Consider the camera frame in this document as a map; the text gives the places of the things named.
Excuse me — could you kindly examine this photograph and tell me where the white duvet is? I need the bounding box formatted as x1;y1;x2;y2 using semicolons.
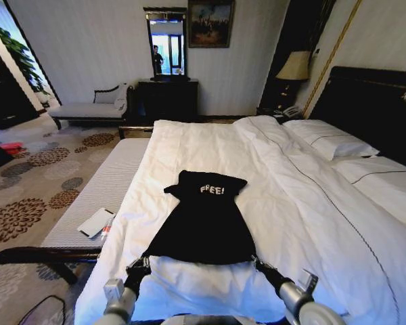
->
73;115;406;325

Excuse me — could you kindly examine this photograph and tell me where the grey chaise longue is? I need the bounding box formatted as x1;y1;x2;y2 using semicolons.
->
48;83;135;131

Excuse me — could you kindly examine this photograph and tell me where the dark wooden wall panel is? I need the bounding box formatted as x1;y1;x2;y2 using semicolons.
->
258;0;338;110

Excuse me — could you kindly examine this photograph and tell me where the clear bottle with red label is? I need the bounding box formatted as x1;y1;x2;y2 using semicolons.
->
99;216;116;242

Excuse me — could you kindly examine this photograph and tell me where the dark wooden headboard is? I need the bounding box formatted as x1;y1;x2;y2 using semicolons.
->
309;66;406;167

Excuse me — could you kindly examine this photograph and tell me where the black cable loop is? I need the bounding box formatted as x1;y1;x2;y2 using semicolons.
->
19;295;76;325

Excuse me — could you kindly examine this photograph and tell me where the person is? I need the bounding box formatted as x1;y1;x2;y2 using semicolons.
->
152;44;164;75

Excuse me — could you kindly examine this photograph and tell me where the red flat object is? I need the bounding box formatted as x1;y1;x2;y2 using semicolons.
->
0;142;25;158

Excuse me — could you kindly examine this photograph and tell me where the dark wooden dresser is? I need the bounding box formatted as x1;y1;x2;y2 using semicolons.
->
136;78;200;125

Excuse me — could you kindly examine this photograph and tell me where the table lamp with beige shade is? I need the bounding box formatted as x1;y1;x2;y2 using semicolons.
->
275;50;313;104

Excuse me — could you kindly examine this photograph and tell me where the dark wooden cabinet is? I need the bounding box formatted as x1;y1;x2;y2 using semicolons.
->
0;39;39;130

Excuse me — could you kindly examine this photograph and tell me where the black shirt with FREE print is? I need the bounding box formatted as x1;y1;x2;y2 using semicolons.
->
143;169;258;265

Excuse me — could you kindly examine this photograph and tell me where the framed dark painting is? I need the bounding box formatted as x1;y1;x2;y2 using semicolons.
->
187;0;236;49

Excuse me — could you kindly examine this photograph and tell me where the grey striped bed bench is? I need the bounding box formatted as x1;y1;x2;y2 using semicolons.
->
0;135;154;286

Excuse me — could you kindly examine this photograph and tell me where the green leafy potted plant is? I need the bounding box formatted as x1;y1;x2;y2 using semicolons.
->
0;24;51;104

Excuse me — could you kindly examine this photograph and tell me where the white desk telephone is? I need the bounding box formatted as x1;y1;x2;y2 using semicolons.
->
279;105;304;119

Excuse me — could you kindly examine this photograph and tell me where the white pillow with dark stripe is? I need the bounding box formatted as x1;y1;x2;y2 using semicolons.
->
331;155;406;227
281;118;380;161

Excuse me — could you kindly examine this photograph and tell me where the white chaise cushion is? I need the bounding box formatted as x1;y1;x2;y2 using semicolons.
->
112;83;130;110

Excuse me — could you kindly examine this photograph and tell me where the dark wooden nightstand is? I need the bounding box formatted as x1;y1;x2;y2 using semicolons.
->
256;106;306;125

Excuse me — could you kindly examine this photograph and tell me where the dark framed standing mirror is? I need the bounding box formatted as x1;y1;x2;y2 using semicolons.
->
142;6;192;83

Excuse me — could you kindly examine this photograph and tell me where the white robot front shell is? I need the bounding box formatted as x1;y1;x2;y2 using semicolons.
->
160;314;246;325

